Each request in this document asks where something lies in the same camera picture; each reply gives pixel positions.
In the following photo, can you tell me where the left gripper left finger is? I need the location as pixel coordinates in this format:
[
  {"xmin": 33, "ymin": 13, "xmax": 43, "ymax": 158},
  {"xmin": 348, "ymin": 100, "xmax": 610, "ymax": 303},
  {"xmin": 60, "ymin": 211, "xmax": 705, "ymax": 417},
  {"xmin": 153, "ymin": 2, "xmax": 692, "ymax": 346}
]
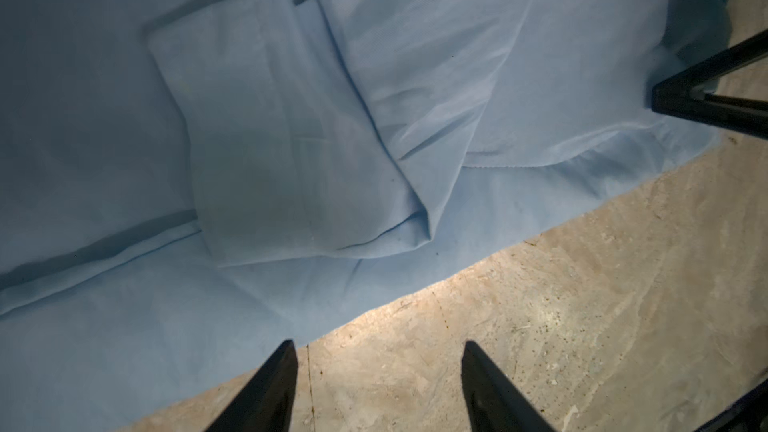
[{"xmin": 205, "ymin": 340, "xmax": 298, "ymax": 432}]

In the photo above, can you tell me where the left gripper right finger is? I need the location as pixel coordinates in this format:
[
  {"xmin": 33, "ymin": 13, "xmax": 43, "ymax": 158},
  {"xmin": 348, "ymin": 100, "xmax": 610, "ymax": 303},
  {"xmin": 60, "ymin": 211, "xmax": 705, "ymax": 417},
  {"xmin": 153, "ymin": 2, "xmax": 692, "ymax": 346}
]
[{"xmin": 461, "ymin": 341, "xmax": 555, "ymax": 432}]

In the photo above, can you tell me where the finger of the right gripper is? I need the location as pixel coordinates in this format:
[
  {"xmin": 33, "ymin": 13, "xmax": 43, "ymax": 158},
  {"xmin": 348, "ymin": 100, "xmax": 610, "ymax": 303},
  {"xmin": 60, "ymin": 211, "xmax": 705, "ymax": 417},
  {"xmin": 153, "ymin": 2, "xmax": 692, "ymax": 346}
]
[{"xmin": 651, "ymin": 31, "xmax": 767, "ymax": 140}]

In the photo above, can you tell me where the light blue long sleeve shirt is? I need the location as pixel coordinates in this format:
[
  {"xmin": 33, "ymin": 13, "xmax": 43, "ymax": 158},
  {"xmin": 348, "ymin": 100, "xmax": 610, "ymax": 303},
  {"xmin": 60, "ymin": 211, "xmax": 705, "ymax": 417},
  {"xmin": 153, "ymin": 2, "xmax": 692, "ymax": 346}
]
[{"xmin": 1, "ymin": 0, "xmax": 731, "ymax": 431}]

